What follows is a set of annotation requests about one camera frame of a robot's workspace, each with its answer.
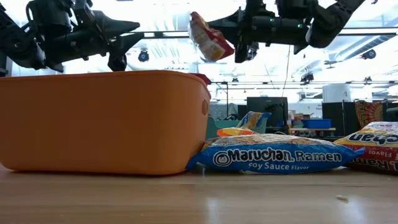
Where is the red beef ramen pack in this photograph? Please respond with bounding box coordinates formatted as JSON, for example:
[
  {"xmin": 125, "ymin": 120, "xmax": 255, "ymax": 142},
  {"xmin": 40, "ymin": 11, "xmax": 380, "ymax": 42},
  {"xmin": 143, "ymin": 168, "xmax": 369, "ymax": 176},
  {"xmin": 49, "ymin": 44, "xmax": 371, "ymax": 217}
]
[
  {"xmin": 188, "ymin": 11, "xmax": 236, "ymax": 62},
  {"xmin": 334, "ymin": 121, "xmax": 398, "ymax": 174},
  {"xmin": 188, "ymin": 72, "xmax": 212, "ymax": 85}
]

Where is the orange chicken ramen pack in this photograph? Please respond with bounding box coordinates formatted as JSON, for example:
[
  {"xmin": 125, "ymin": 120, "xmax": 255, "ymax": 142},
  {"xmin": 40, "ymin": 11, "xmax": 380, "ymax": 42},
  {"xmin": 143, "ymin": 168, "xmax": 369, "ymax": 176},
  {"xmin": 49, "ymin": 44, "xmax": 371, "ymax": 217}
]
[{"xmin": 216, "ymin": 126, "xmax": 259, "ymax": 138}]

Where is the white cylindrical tank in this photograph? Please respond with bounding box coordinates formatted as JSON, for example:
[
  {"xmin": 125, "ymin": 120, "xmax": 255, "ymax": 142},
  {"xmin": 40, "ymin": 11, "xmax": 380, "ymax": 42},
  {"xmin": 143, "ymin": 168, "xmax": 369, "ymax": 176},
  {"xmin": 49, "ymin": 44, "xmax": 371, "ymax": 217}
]
[{"xmin": 322, "ymin": 83, "xmax": 352, "ymax": 103}]

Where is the blue soy sauce ramen pack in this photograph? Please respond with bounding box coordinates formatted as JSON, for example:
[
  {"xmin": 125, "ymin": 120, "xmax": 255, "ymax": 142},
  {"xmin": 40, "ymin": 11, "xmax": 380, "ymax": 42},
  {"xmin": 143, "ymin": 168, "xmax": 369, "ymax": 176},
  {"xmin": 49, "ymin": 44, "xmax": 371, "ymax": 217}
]
[
  {"xmin": 236, "ymin": 111, "xmax": 272, "ymax": 130},
  {"xmin": 185, "ymin": 133, "xmax": 366, "ymax": 175}
]

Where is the black computer monitor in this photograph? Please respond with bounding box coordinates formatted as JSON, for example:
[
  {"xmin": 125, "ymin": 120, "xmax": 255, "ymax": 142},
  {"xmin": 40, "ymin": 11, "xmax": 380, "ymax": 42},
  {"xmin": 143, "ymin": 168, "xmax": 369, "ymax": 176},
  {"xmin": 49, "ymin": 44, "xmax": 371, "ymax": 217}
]
[{"xmin": 246, "ymin": 96, "xmax": 289, "ymax": 134}]

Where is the teal plastic bin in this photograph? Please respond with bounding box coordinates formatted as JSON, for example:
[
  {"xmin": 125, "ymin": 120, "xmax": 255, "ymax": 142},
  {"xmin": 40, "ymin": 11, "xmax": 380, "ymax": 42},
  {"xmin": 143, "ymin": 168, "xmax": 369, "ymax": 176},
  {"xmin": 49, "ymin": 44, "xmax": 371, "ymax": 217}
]
[{"xmin": 205, "ymin": 116, "xmax": 268, "ymax": 140}]

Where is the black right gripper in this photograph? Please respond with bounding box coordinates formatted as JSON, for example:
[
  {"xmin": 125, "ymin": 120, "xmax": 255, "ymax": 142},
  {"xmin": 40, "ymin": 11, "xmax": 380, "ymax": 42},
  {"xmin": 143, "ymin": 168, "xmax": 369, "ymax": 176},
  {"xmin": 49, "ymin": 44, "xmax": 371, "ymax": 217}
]
[{"xmin": 207, "ymin": 0, "xmax": 262, "ymax": 63}]

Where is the blue plastic crate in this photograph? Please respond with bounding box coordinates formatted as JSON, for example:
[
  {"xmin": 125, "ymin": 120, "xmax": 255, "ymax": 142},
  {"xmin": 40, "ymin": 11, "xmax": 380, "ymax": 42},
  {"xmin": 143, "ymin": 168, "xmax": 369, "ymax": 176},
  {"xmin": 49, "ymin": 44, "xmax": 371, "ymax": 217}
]
[{"xmin": 302, "ymin": 118, "xmax": 333, "ymax": 129}]

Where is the slim silver ceiling duct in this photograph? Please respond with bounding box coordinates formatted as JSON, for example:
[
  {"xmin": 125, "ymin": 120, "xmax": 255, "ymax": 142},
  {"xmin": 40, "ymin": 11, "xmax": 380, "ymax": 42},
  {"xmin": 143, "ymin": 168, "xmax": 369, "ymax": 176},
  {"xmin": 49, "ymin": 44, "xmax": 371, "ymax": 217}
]
[{"xmin": 334, "ymin": 34, "xmax": 396, "ymax": 63}]

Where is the orange plastic bin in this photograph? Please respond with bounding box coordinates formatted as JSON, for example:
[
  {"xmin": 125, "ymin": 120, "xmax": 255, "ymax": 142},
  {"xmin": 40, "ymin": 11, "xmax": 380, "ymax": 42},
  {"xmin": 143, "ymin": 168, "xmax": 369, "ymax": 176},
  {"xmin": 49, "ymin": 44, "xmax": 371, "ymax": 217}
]
[{"xmin": 0, "ymin": 70, "xmax": 212, "ymax": 175}]

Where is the orange patterned hanging fabric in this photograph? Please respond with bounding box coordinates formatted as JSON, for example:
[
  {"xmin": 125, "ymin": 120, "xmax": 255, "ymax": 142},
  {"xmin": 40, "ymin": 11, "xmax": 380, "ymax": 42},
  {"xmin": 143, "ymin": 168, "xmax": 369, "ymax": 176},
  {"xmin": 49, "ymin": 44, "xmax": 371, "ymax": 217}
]
[{"xmin": 354, "ymin": 100, "xmax": 388, "ymax": 128}]

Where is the thin black stand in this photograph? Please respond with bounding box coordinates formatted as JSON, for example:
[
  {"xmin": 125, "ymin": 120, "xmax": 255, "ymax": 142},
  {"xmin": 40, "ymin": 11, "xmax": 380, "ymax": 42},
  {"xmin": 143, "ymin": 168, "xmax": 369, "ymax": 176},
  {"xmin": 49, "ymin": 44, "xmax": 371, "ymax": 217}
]
[{"xmin": 214, "ymin": 81, "xmax": 230, "ymax": 121}]

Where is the thin hanging cable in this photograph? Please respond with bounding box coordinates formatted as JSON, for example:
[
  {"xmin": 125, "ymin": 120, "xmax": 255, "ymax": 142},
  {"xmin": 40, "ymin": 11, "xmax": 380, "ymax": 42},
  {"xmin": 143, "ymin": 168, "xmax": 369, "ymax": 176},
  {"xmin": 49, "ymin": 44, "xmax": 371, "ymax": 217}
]
[{"xmin": 281, "ymin": 45, "xmax": 293, "ymax": 98}]

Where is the wooden background table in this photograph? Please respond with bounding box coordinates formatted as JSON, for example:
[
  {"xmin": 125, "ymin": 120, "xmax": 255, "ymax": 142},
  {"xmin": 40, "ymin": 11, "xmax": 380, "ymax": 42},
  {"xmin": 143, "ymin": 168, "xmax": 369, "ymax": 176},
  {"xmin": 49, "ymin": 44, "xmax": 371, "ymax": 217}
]
[{"xmin": 289, "ymin": 127, "xmax": 336, "ymax": 132}]

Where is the black cabinet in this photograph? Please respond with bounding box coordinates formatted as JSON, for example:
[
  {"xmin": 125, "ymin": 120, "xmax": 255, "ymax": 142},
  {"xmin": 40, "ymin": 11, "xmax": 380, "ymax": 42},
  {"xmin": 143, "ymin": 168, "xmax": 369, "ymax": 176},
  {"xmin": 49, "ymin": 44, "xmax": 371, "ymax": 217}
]
[{"xmin": 322, "ymin": 101, "xmax": 357, "ymax": 134}]

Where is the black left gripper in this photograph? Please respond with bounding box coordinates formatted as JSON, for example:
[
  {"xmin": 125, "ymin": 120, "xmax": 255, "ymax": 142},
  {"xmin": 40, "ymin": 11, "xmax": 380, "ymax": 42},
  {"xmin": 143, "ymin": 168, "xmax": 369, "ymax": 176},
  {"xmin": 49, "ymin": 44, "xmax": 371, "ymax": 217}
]
[{"xmin": 74, "ymin": 0, "xmax": 146, "ymax": 72}]

